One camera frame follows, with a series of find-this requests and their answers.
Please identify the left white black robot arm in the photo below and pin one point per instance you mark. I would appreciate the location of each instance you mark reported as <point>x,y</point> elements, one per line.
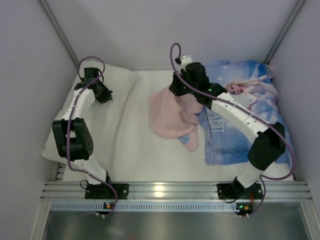
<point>72,136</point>

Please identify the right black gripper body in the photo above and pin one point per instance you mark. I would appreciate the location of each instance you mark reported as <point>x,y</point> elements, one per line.
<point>177,88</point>

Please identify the left aluminium frame post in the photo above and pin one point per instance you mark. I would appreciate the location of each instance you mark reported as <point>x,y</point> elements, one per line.
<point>44,5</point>

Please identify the aluminium mounting rail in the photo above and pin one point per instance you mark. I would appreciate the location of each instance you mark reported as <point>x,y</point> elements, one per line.
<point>276,191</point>

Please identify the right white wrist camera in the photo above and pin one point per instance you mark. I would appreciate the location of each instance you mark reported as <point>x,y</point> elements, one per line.
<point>183,61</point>

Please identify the slotted grey cable duct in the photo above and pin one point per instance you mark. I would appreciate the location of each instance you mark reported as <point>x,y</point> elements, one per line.
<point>143,206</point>

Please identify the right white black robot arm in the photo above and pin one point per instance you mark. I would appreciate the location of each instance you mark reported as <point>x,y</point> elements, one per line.
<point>267,140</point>

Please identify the aluminium frame post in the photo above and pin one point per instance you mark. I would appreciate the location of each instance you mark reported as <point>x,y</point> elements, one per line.
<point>290,20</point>
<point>44,5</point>

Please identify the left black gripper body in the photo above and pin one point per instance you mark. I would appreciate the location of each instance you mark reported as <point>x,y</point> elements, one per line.
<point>104,92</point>

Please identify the right aluminium frame post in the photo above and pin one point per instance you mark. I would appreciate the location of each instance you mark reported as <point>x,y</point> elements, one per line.
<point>290,20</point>

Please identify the pink pillowcase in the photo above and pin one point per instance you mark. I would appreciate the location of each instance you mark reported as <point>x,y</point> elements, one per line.
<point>175,117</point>

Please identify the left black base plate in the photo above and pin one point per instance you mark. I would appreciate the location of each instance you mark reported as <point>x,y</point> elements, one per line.
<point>103,192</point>

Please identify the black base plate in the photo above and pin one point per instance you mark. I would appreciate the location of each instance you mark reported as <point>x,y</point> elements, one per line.
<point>230,193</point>
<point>103,192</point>

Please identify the white pillow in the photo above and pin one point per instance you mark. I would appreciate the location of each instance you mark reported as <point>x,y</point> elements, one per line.
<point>102,120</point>

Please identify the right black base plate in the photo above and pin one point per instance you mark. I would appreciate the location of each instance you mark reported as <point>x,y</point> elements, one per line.
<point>230,193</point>

